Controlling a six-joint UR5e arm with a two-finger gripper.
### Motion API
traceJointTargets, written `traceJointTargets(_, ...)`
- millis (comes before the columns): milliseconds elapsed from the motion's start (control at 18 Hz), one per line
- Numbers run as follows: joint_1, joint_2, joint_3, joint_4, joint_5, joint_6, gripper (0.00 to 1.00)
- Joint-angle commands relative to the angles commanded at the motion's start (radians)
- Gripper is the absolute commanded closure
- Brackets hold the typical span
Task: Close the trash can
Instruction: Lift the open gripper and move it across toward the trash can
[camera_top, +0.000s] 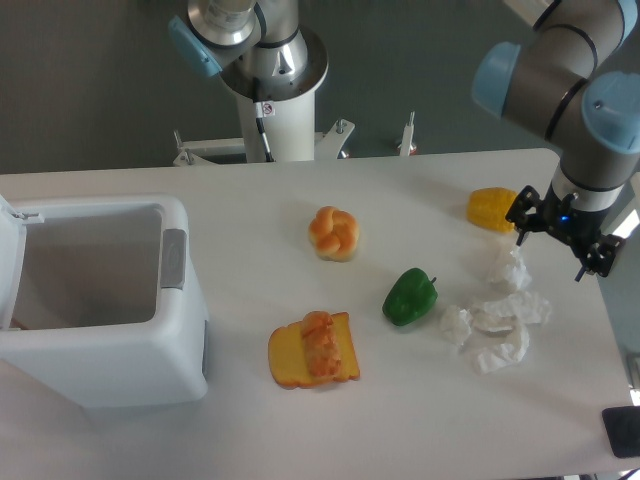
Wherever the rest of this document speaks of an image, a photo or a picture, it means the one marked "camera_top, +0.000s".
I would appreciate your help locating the crumpled white paper small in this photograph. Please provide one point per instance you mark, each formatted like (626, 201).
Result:
(455, 324)

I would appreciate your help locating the braided bread roll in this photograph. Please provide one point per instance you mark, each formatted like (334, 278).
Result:
(334, 234)

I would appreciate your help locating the yellow toast slice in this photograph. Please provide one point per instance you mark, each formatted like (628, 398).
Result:
(286, 358)

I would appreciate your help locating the black device at edge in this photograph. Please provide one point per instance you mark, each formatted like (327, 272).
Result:
(622, 428)

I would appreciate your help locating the yellow corn cob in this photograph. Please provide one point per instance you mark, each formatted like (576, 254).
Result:
(487, 208)

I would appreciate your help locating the white plastic trash can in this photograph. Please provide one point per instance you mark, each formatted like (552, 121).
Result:
(109, 310)

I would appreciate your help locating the orange croissant pastry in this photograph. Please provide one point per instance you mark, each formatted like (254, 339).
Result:
(320, 347)

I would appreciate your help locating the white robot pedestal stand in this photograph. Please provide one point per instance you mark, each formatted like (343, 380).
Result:
(272, 131)

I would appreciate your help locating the green bell pepper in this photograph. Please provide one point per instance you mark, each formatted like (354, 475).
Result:
(411, 297)

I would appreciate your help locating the crumpled white paper large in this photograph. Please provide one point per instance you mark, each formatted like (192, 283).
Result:
(504, 329)

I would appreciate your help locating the crumpled white paper upper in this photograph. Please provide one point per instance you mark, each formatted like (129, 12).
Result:
(508, 271)

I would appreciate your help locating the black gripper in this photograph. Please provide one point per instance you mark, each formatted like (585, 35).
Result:
(579, 230)

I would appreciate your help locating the white trash can lid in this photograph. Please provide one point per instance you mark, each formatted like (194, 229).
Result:
(13, 243)

